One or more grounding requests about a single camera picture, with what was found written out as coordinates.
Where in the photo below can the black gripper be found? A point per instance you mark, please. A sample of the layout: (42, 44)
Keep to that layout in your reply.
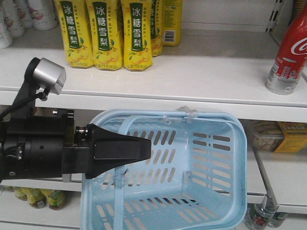
(43, 147)

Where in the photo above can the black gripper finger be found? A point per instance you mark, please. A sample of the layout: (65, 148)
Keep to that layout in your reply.
(109, 150)

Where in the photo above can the light blue plastic basket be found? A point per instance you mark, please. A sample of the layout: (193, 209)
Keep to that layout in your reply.
(195, 179)

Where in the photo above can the red aluminium coke bottle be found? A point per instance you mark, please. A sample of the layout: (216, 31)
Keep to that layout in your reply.
(291, 58)

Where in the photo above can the yellow pear drink bottle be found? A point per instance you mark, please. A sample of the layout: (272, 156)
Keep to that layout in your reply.
(76, 32)
(107, 33)
(137, 34)

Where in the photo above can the white shelf unit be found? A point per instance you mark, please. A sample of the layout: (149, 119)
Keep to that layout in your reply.
(227, 49)

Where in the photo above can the clear biscuit box yellow label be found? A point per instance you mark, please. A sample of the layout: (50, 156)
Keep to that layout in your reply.
(276, 136)

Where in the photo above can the clear water bottle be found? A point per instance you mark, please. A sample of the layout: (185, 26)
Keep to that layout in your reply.
(258, 216)

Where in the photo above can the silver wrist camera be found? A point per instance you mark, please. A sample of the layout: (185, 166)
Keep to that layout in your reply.
(50, 75)

